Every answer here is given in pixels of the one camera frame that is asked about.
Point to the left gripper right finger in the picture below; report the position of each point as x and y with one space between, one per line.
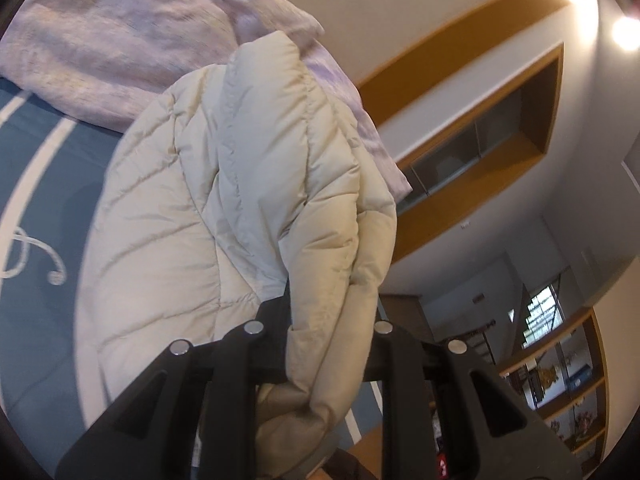
408 443

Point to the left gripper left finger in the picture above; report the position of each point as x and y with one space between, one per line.
246 358

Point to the beige quilted down jacket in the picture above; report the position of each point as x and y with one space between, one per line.
240 183

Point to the blue white striped bed sheet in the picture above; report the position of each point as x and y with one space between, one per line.
52 172

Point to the lilac floral duvet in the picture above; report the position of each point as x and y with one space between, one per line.
104 61

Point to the wooden wall shelf unit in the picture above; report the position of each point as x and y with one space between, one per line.
563 378

